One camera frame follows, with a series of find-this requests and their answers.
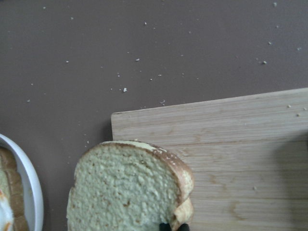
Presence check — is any white round plate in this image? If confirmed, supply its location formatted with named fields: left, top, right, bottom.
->
left=0, top=134, right=44, bottom=231

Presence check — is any bread slice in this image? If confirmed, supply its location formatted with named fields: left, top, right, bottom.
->
left=66, top=141, right=194, bottom=231
left=0, top=147, right=29, bottom=231

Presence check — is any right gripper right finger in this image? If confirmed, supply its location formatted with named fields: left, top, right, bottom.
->
left=179, top=224, right=190, bottom=231

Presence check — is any fried egg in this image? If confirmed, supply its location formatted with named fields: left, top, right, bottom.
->
left=0, top=190, right=14, bottom=231

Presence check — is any wooden cutting board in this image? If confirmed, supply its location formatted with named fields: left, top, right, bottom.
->
left=111, top=89, right=308, bottom=231

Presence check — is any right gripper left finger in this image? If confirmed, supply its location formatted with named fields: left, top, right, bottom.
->
left=159, top=223, right=170, bottom=231

